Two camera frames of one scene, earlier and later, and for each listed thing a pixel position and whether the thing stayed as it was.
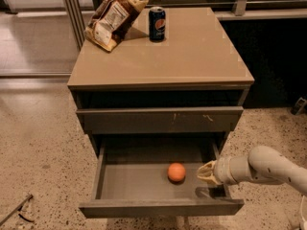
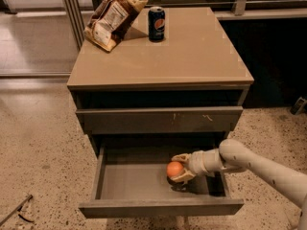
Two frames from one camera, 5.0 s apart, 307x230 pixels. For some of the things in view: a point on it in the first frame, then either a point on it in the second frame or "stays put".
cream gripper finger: [207, 171] to [182, 157]
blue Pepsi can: [156, 20] stays put
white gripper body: [221, 172] to [196, 163]
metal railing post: [241, 4] stays put
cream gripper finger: [209, 176] to [183, 178]
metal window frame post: [74, 11] stays put
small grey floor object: [298, 106] stays put
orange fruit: [177, 172] stays put
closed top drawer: [163, 120] stays put
